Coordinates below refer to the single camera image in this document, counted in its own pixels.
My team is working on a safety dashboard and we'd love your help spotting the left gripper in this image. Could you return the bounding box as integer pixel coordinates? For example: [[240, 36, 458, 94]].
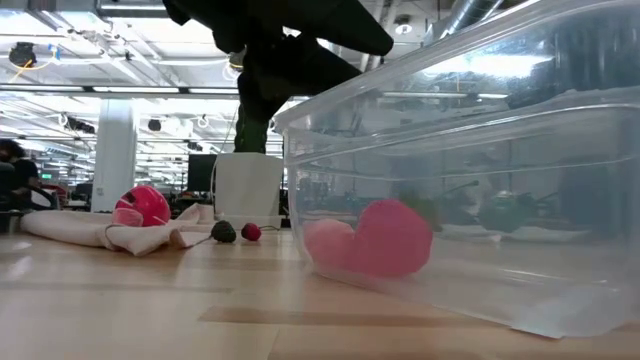
[[162, 0, 395, 124]]

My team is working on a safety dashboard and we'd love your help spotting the red cherry toy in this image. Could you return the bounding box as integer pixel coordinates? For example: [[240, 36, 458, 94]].
[[240, 222, 279, 242]]

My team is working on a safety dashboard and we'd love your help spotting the blackberry toy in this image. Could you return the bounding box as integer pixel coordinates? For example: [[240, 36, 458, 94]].
[[209, 220, 238, 245]]

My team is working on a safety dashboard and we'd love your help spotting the red strawberry toy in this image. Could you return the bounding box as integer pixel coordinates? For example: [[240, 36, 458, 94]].
[[349, 192, 441, 280]]

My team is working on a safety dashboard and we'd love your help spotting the clear plastic tupperware container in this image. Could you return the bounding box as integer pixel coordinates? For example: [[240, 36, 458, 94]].
[[273, 0, 640, 340]]

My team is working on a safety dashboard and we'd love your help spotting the tall green cactus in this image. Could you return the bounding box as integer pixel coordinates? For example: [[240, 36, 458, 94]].
[[233, 115, 274, 154]]

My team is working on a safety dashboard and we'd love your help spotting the white angular plant pot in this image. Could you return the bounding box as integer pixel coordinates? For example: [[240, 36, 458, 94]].
[[213, 152, 285, 219]]

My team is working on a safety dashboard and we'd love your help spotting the black background monitor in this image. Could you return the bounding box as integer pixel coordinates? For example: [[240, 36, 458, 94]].
[[187, 153, 219, 193]]

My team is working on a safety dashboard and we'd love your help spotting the white building pillar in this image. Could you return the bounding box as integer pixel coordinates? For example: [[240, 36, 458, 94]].
[[91, 98, 140, 214]]

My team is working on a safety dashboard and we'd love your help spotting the black ceiling device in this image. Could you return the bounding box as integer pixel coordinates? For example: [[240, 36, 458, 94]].
[[8, 42, 37, 69]]

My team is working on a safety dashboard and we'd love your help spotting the beige cloth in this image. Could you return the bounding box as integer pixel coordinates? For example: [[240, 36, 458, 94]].
[[19, 202, 216, 257]]

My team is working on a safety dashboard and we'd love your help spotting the person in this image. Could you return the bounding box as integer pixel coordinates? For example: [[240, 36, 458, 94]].
[[0, 138, 41, 211]]

